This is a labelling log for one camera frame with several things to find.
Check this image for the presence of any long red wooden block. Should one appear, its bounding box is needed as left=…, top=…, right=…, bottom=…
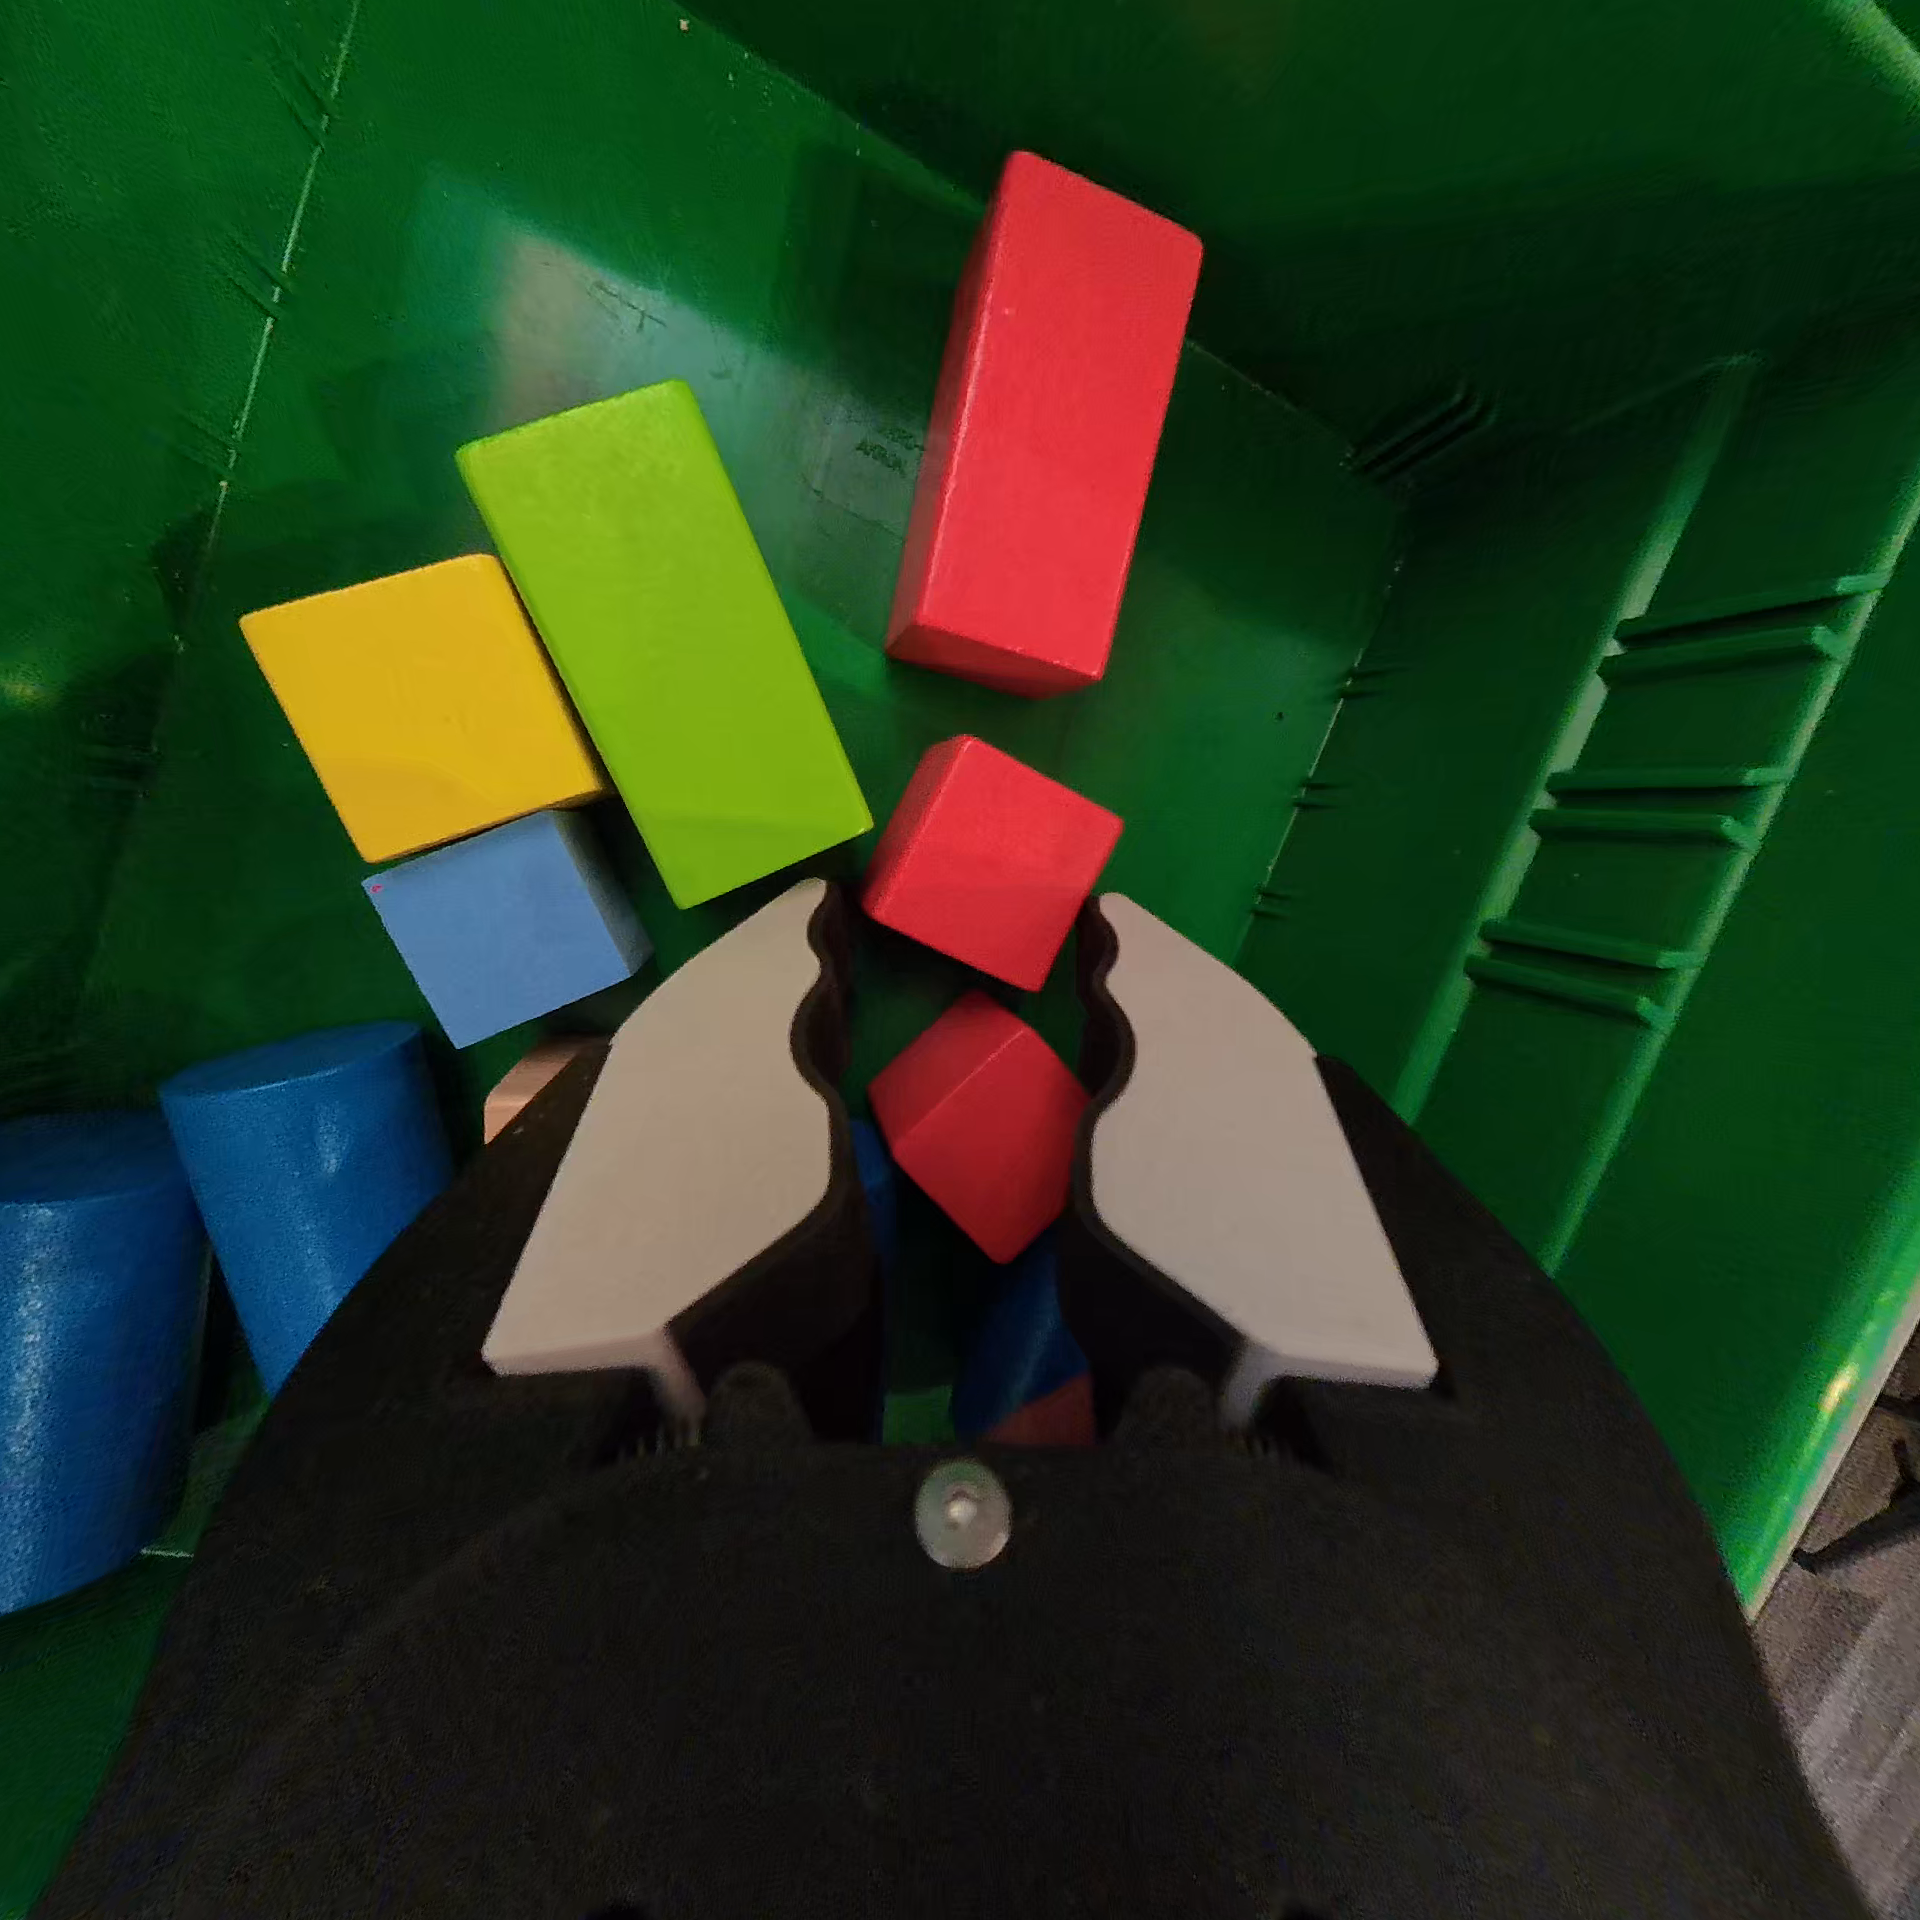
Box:
left=885, top=150, right=1204, bottom=699

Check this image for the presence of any light blue wooden cube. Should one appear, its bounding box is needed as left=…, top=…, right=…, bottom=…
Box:
left=364, top=810, right=654, bottom=1050

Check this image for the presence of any yellow wooden cube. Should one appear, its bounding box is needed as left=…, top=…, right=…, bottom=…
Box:
left=240, top=553, right=608, bottom=863

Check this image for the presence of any natural wooden cube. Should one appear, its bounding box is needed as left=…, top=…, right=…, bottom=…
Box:
left=482, top=1044, right=608, bottom=1146

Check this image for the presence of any lime green wooden block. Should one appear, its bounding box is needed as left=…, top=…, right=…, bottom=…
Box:
left=454, top=380, right=875, bottom=913

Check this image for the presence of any blue cylinder block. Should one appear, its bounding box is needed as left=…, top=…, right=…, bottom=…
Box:
left=0, top=1113, right=213, bottom=1618
left=160, top=1023, right=458, bottom=1397

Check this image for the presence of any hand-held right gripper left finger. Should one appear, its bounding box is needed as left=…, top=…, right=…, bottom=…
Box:
left=482, top=879, right=880, bottom=1427

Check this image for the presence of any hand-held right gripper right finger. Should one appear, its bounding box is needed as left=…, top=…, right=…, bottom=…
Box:
left=1054, top=897, right=1440, bottom=1430

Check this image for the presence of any small red wooden cube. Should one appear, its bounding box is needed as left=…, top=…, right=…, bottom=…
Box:
left=861, top=737, right=1124, bottom=995
left=868, top=989, right=1092, bottom=1265

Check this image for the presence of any green plastic bin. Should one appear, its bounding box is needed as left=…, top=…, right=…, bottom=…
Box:
left=0, top=0, right=1920, bottom=1914

